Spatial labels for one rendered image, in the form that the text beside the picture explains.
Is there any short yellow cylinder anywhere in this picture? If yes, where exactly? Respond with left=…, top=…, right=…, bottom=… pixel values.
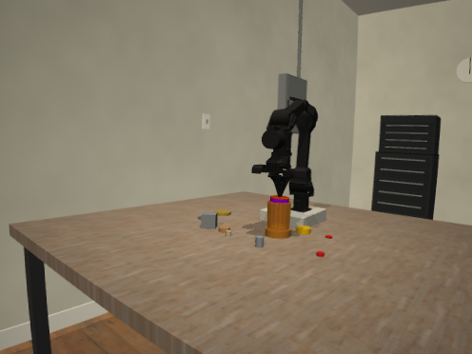
left=296, top=226, right=311, bottom=235

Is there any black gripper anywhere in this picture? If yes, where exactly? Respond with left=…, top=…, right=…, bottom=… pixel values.
left=251, top=149, right=311, bottom=197

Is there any grey cylinder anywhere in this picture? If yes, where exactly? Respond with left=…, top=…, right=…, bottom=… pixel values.
left=255, top=236, right=264, bottom=247

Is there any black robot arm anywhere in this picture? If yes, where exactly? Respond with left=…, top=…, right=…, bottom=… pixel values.
left=262, top=100, right=318, bottom=212

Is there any yellow round disc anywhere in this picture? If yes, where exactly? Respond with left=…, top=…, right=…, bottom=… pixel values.
left=214, top=209, right=231, bottom=216

